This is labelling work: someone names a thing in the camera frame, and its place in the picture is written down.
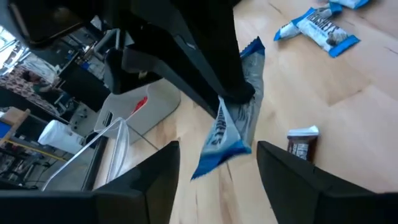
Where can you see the red KitKat candy bar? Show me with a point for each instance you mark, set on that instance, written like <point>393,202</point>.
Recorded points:
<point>140,105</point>

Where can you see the grey plastic bin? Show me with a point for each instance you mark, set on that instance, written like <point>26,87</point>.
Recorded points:
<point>155,105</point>

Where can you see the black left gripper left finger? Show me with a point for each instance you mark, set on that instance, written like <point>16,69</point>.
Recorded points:
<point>149,193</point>

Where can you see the brown Hershey's candy bar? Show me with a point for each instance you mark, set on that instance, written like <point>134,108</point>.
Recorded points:
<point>303,146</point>

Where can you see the white paper roll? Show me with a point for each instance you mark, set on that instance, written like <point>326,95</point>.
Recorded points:
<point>59,137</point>

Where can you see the clear plastic bin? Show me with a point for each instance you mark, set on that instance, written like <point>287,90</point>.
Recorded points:
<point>119,149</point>

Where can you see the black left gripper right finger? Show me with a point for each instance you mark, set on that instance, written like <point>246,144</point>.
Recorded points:
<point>295,193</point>

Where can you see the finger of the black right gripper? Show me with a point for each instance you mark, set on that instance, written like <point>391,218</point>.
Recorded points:
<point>130,71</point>
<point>192,37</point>

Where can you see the polka dot cloth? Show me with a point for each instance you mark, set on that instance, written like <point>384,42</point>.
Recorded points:
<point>18,90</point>

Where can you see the blue white Hershey's candy bar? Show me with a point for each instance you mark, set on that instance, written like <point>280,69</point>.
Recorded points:
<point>349,2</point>
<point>224,140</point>
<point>326,31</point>
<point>286,31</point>

